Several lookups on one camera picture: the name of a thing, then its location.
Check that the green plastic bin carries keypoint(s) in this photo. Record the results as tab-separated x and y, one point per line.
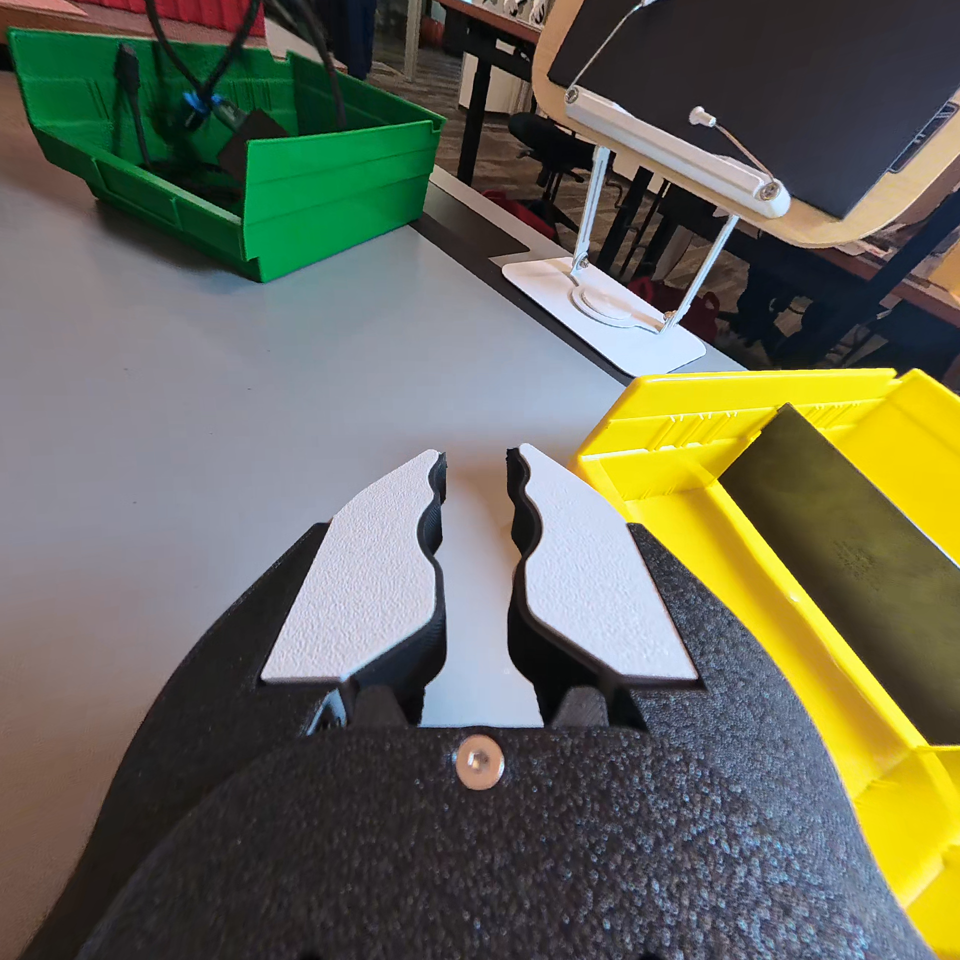
337	187

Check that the red plastic bin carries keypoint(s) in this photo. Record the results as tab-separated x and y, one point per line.
187	11

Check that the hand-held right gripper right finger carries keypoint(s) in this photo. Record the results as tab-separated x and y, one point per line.
600	592

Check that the white metal stand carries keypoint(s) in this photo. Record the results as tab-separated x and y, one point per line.
637	330

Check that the black office chair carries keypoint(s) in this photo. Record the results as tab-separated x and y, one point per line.
547	142

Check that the yellow plastic bin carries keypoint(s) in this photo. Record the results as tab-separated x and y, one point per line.
675	487

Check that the blue jacket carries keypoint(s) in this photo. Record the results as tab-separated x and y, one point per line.
352	30

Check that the black silver adapter hub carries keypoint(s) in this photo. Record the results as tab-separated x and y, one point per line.
251	146

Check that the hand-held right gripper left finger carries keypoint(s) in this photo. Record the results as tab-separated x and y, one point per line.
360	592

